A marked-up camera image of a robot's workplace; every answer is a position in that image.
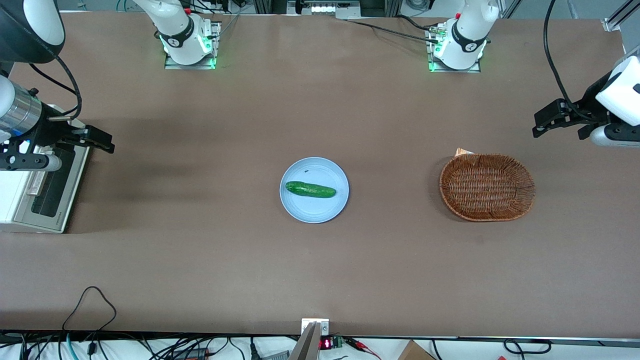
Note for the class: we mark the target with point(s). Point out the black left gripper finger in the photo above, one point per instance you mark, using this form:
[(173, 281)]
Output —
[(550, 112), (547, 129)]

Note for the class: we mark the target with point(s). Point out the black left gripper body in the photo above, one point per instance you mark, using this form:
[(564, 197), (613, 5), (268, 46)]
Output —
[(589, 104)]

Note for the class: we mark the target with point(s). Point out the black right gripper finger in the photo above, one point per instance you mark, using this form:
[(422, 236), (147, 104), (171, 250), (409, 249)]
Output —
[(99, 134), (97, 144)]

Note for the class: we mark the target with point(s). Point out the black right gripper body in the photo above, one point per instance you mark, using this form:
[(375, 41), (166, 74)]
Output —
[(51, 131)]

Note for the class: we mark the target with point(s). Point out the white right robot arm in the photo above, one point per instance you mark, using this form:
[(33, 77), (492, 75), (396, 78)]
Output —
[(175, 30)]

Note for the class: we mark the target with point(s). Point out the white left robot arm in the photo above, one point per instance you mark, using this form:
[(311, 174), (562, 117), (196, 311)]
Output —
[(467, 30)]

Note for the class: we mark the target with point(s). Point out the white toaster oven body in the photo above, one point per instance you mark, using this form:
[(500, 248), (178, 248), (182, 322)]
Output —
[(12, 197)]

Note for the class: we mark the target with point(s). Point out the brown wicker oval basket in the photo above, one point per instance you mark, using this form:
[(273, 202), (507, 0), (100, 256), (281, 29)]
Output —
[(487, 187)]

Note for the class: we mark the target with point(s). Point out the tan paper tag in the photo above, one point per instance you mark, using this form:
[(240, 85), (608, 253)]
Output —
[(462, 151)]

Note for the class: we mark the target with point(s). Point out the aluminium extrusion profile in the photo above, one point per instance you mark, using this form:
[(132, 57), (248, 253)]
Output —
[(620, 15)]

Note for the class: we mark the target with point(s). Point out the green cucumber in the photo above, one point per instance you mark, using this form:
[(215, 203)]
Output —
[(310, 189)]

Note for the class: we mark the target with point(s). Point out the light blue round plate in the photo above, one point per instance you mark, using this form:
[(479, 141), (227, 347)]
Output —
[(312, 210)]

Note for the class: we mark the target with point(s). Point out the white power strip box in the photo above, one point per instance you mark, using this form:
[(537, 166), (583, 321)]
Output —
[(330, 7)]

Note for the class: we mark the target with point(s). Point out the brown cardboard piece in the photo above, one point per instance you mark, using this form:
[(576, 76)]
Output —
[(415, 352)]

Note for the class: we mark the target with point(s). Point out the red black clip leads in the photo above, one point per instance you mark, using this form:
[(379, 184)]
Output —
[(362, 346)]

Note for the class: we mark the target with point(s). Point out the red display circuit module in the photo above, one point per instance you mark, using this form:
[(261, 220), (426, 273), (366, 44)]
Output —
[(326, 343)]

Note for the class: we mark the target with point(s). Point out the left wrist camera grey housing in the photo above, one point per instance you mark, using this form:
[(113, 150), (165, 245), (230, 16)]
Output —
[(615, 136)]

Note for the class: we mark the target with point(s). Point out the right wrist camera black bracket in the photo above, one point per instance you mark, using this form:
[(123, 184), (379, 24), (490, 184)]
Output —
[(20, 160)]

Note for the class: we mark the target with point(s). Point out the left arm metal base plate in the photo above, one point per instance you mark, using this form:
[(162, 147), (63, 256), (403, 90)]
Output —
[(429, 50)]

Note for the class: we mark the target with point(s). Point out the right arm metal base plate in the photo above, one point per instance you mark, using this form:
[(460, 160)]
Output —
[(216, 35)]

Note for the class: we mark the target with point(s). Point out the grey camera mount bar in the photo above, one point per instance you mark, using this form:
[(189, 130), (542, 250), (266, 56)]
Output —
[(306, 345)]

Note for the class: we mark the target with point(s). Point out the white metal mounting bracket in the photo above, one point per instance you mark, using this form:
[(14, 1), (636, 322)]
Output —
[(325, 327)]

